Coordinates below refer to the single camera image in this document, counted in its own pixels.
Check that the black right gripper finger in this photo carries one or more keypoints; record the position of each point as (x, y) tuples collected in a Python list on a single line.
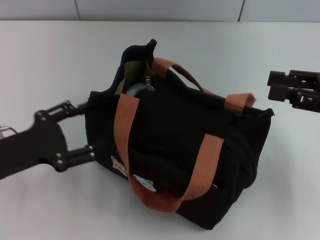
[(282, 93), (280, 77)]

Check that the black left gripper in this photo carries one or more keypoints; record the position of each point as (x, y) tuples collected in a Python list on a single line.
[(35, 150)]

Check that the silver zipper pull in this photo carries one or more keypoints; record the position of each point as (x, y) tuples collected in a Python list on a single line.
[(150, 85)]

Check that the blue terry towel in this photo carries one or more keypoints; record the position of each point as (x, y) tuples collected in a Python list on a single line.
[(136, 90)]

